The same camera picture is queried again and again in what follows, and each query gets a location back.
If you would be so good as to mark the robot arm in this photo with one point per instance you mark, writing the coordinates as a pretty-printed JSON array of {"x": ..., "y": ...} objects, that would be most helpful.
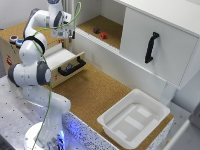
[{"x": 29, "y": 75}]

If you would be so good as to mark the wooden drawer box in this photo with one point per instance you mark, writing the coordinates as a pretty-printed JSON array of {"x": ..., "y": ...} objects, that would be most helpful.
[{"x": 10, "y": 50}]

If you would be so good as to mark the white cabinet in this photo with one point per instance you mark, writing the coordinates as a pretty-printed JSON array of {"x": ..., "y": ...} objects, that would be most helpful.
[{"x": 100, "y": 56}]

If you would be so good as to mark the blue button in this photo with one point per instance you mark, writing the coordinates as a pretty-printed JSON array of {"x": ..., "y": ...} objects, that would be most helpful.
[{"x": 19, "y": 42}]

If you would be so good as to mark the purple block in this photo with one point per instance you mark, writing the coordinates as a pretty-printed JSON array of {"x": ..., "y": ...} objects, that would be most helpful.
[{"x": 96, "y": 30}]

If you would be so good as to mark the white sliding door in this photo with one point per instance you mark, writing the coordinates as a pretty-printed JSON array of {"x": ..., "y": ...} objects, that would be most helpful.
[{"x": 170, "y": 56}]

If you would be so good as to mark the red button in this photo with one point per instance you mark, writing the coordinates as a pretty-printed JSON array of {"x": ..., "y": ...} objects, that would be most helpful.
[{"x": 13, "y": 38}]

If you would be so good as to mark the white plastic box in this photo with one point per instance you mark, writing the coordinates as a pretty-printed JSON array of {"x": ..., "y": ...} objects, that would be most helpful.
[{"x": 133, "y": 118}]

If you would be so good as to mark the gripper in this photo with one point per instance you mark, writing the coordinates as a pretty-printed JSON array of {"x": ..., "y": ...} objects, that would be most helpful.
[{"x": 61, "y": 32}]

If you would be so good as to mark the wooden drawer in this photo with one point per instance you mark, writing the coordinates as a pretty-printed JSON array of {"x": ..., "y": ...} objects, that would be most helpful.
[{"x": 61, "y": 60}]

